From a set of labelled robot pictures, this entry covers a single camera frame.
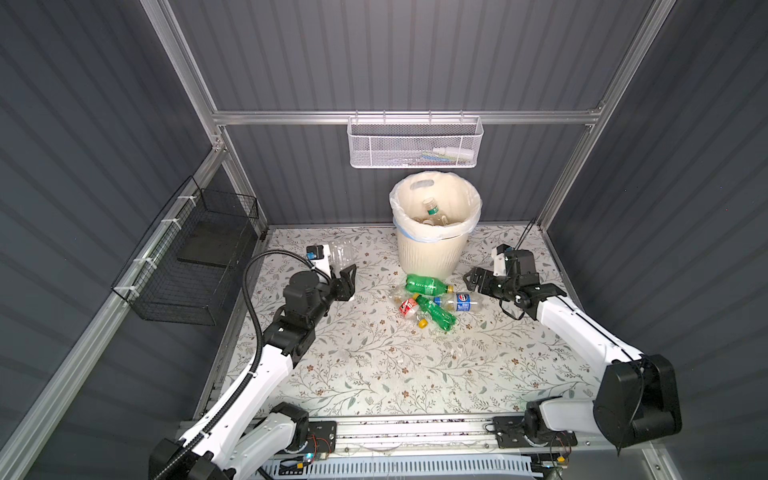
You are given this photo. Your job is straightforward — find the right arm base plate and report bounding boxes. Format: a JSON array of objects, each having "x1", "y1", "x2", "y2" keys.
[{"x1": 490, "y1": 415, "x2": 578, "y2": 449}]

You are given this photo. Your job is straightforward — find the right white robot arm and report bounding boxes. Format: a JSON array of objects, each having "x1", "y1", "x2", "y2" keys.
[{"x1": 463, "y1": 267, "x2": 683, "y2": 451}]

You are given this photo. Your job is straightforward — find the small green bottle yellow cap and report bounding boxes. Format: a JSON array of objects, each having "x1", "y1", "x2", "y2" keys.
[{"x1": 414, "y1": 295, "x2": 457, "y2": 332}]

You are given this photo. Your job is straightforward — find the red label cola bottle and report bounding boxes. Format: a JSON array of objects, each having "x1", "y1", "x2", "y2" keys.
[{"x1": 398, "y1": 297, "x2": 420, "y2": 318}]

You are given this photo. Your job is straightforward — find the cream plastic waste bin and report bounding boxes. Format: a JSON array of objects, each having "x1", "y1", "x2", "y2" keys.
[{"x1": 389, "y1": 171, "x2": 483, "y2": 280}]

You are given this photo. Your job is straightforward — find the black wire mesh basket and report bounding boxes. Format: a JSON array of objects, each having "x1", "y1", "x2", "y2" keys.
[{"x1": 112, "y1": 178, "x2": 261, "y2": 326}]

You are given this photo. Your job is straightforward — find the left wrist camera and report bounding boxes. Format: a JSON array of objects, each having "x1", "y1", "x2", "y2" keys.
[{"x1": 305, "y1": 244, "x2": 331, "y2": 276}]

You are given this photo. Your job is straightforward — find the clear bottle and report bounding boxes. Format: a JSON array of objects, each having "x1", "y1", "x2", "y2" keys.
[{"x1": 329, "y1": 240, "x2": 357, "y2": 274}]

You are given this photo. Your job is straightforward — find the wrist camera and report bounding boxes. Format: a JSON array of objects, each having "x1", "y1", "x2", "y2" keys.
[
  {"x1": 491, "y1": 244, "x2": 537, "y2": 277},
  {"x1": 305, "y1": 244, "x2": 331, "y2": 276}
]

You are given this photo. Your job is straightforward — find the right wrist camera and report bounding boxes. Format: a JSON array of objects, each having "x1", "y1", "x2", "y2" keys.
[{"x1": 491, "y1": 244, "x2": 537, "y2": 277}]

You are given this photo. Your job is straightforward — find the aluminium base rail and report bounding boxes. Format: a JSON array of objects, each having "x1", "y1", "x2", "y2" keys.
[{"x1": 173, "y1": 413, "x2": 655, "y2": 460}]

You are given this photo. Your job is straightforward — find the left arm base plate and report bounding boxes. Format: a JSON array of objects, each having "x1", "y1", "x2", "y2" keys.
[{"x1": 277, "y1": 420, "x2": 338, "y2": 458}]

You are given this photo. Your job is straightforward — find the white cable duct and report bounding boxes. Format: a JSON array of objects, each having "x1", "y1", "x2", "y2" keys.
[{"x1": 263, "y1": 454, "x2": 543, "y2": 479}]

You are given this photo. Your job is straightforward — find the cream label tea bottle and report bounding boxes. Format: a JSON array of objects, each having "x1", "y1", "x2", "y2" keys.
[{"x1": 422, "y1": 197, "x2": 446, "y2": 226}]

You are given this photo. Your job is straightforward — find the pepsi bottle blue label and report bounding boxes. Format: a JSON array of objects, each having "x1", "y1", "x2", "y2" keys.
[{"x1": 433, "y1": 292, "x2": 483, "y2": 312}]

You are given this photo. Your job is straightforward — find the large green soda bottle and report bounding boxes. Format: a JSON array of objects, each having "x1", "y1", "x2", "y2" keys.
[{"x1": 405, "y1": 274, "x2": 455, "y2": 297}]

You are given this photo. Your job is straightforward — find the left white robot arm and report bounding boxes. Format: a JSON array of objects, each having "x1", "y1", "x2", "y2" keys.
[{"x1": 148, "y1": 251, "x2": 357, "y2": 479}]

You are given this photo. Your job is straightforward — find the white tube in basket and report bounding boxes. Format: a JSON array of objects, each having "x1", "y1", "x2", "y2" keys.
[{"x1": 432, "y1": 147, "x2": 475, "y2": 162}]

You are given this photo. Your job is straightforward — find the white wire mesh basket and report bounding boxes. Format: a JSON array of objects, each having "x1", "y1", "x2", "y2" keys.
[{"x1": 346, "y1": 115, "x2": 484, "y2": 169}]

